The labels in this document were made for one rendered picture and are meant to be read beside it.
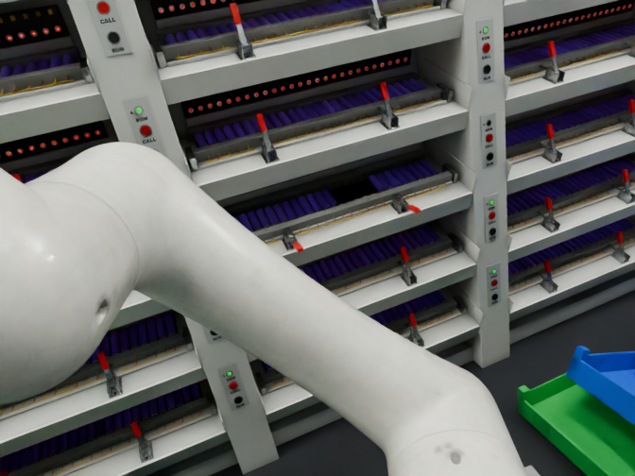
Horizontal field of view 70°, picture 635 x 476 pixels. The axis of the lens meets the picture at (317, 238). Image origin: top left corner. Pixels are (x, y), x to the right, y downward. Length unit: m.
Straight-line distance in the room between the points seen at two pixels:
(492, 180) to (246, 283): 0.84
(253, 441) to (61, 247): 0.96
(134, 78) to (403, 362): 0.62
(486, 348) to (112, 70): 1.11
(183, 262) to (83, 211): 0.11
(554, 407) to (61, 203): 1.19
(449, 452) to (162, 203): 0.33
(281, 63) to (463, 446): 0.69
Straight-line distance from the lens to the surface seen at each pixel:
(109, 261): 0.32
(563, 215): 1.43
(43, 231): 0.30
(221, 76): 0.87
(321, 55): 0.91
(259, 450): 1.23
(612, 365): 1.35
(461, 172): 1.14
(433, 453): 0.46
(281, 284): 0.43
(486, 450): 0.47
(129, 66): 0.85
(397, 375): 0.47
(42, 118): 0.88
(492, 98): 1.11
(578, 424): 1.30
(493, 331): 1.36
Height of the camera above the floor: 0.94
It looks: 24 degrees down
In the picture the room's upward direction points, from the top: 12 degrees counter-clockwise
